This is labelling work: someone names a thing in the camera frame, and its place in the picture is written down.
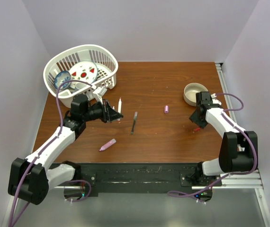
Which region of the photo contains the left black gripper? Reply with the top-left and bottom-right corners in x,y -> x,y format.
82,99 -> 123,123

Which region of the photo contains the white red marker pen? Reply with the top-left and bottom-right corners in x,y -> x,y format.
117,98 -> 122,113

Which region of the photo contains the green gel pen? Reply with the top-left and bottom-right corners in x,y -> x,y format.
131,117 -> 137,135

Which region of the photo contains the purple highlighter cap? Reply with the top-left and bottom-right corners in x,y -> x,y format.
164,105 -> 169,114

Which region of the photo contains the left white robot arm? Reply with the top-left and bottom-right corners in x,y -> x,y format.
8,94 -> 123,205

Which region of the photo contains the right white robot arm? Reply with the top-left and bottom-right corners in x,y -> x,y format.
189,91 -> 258,186

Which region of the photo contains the pink highlighter pen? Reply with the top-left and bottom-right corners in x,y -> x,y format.
99,139 -> 116,152

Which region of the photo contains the beige ceramic bowl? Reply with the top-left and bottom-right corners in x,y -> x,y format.
183,83 -> 208,106

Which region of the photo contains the white cup in basket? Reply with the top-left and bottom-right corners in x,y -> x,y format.
74,82 -> 87,93

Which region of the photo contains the white plastic dish basket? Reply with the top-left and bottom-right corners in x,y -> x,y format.
43,44 -> 118,108

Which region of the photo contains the white plate with fruit pattern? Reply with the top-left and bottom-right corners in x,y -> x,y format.
69,61 -> 98,84

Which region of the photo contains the blue patterned bowl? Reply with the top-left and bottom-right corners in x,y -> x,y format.
54,70 -> 71,91

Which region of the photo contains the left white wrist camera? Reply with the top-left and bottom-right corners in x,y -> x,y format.
93,87 -> 107,104

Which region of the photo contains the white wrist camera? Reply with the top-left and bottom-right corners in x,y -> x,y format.
93,87 -> 107,104
211,93 -> 222,105

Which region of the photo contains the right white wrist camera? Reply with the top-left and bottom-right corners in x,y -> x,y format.
211,93 -> 222,105

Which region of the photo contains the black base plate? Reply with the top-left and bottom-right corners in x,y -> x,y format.
47,162 -> 221,197

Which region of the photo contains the aluminium frame rail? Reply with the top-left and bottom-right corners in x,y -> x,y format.
191,169 -> 263,190

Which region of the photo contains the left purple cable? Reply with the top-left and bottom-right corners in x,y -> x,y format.
8,79 -> 97,227

